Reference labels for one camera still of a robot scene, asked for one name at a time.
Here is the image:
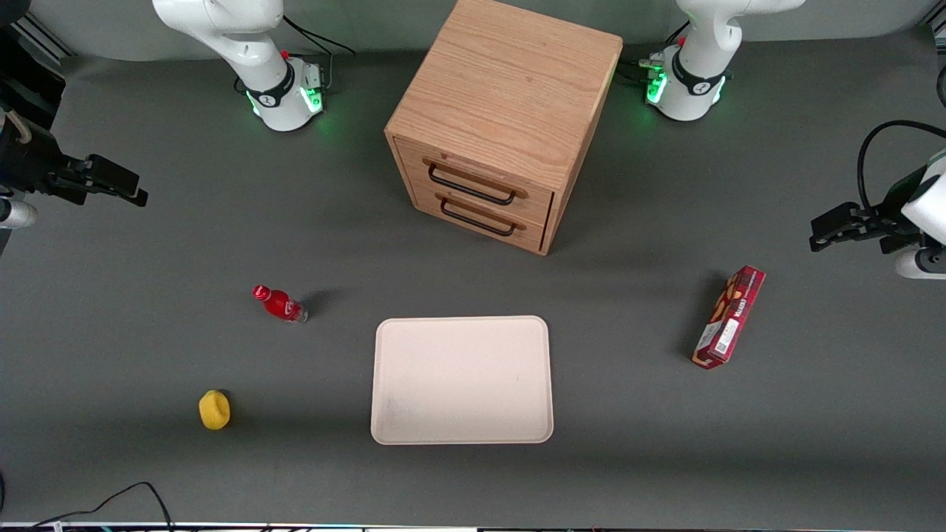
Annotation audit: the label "red snack box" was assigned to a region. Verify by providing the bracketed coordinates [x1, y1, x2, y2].
[692, 265, 766, 370]

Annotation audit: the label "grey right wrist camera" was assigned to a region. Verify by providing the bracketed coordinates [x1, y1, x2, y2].
[0, 197, 38, 230]

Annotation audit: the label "beige rectangular tray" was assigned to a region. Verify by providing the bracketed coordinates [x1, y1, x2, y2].
[370, 316, 554, 446]

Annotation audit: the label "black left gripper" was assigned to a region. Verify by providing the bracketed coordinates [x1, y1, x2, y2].
[809, 171, 930, 253]

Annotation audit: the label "wooden drawer with black handle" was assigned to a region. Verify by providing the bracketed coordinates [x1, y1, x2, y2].
[404, 180, 552, 253]
[393, 137, 556, 224]

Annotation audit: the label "thin black cable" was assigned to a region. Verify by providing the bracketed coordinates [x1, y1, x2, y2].
[30, 482, 175, 532]

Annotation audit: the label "yellow lemon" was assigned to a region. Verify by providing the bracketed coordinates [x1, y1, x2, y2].
[198, 389, 231, 431]

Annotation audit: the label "black left arm base cables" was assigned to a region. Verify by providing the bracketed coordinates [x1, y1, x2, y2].
[617, 21, 693, 83]

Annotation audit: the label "small red bottle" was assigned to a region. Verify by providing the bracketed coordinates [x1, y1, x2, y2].
[253, 284, 309, 324]

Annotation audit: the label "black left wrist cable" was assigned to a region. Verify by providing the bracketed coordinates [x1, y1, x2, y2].
[857, 120, 946, 222]

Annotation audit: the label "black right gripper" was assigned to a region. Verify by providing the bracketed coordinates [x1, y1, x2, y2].
[0, 122, 149, 207]

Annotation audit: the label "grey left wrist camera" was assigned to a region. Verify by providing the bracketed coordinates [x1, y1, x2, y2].
[893, 247, 946, 281]

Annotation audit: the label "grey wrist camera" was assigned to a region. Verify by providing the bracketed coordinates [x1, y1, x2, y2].
[0, 197, 38, 230]
[893, 247, 946, 281]

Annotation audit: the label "wooden drawer cabinet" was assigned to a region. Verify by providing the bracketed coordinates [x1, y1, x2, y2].
[384, 0, 623, 256]

